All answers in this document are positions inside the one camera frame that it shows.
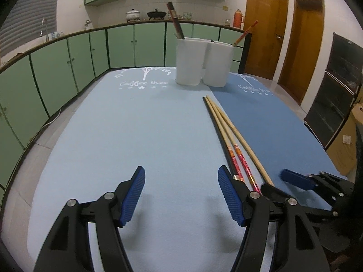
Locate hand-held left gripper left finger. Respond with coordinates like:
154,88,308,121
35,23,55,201
33,166,146,272

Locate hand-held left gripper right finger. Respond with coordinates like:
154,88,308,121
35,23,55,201
217,165,331,272

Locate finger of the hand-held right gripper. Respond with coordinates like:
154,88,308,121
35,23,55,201
279,169,348,197
260,184,338,219

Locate plain wooden chopstick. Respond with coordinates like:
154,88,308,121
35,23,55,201
210,101,274,187

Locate wooden chopstick red patterned end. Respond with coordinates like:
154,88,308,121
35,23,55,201
202,96,244,182
205,95,261,192
233,20,259,47

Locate white two-compartment utensil holder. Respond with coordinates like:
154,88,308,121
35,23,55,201
175,37,235,87

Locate dark blue printed mat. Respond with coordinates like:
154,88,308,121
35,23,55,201
210,72,348,213

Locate light blue printed mat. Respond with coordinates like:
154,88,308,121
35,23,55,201
27,66,273,272

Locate black glass-front cabinet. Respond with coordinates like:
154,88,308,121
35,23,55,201
303,32,363,151

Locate wooden door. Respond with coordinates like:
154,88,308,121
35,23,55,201
243,0,289,81
277,0,324,107

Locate green base cabinets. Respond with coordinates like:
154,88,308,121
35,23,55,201
0,20,251,204

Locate orange thermos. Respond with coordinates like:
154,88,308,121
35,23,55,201
233,9,245,28

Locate black wok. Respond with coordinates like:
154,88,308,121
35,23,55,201
147,8,167,20

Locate metal faucet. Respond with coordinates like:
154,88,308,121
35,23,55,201
40,18,49,41

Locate grey window blind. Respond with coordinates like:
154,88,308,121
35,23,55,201
0,0,61,60

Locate white floor cable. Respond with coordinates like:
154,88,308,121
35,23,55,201
28,110,63,145

